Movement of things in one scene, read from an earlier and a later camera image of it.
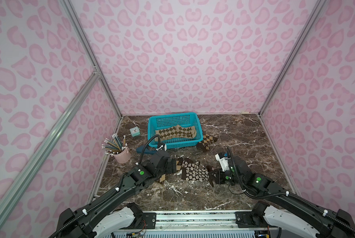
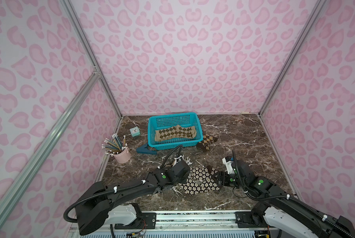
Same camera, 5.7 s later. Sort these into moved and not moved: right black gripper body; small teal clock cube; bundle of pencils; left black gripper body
Moved: left black gripper body
Not moved: bundle of pencils; small teal clock cube; right black gripper body
